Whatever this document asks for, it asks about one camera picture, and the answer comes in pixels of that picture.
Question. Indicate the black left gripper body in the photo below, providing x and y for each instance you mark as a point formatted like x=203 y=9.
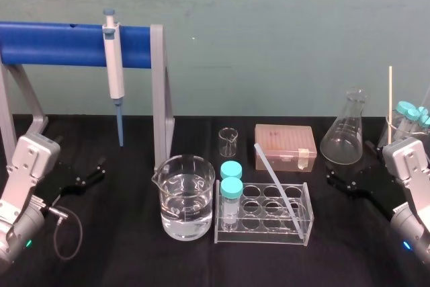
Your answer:
x=65 y=183

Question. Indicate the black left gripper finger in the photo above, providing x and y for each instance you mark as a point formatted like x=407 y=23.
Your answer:
x=95 y=165
x=92 y=179

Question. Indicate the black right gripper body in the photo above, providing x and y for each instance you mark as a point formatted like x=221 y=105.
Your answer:
x=371 y=183

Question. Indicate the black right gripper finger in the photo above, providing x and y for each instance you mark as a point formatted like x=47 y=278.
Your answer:
x=337 y=174
x=349 y=189

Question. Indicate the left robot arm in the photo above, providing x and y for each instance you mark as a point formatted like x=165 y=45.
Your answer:
x=30 y=159

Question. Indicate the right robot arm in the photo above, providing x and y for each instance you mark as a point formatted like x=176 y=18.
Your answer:
x=406 y=162

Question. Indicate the clear glass stirring rod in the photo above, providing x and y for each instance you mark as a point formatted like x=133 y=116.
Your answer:
x=272 y=174

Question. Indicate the glass conical flask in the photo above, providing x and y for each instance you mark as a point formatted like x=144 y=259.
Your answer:
x=344 y=142

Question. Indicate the beige tape strip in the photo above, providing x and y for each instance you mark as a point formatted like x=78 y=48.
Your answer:
x=303 y=159

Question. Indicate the amber pipette tip box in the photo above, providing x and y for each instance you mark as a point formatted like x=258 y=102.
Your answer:
x=285 y=146

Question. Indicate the glass beaker holding tubes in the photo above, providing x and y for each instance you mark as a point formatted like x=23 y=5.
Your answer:
x=399 y=130

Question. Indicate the thin wooden stick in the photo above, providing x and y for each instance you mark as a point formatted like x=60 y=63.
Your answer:
x=389 y=105

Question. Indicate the teal capped sample tube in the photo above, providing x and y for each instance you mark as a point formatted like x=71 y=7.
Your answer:
x=424 y=112
x=231 y=169
x=415 y=115
x=231 y=189
x=404 y=108
x=426 y=121

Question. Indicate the clear acrylic tube rack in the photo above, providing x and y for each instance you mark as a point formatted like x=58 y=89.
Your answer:
x=268 y=223

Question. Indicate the large glass beaker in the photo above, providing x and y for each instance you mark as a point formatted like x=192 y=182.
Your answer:
x=183 y=169

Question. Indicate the black table cloth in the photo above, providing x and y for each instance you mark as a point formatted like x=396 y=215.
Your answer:
x=134 y=260

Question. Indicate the clear water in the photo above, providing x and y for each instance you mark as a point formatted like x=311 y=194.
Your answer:
x=186 y=209

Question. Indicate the white blue pipette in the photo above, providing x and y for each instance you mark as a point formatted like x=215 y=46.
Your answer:
x=113 y=65

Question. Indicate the small glass beaker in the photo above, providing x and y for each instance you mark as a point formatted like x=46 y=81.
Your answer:
x=228 y=142

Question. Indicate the blue stand bar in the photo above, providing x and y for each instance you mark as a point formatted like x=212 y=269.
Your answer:
x=60 y=45

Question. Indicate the grey stand frame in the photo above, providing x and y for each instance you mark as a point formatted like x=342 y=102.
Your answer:
x=160 y=115
x=8 y=105

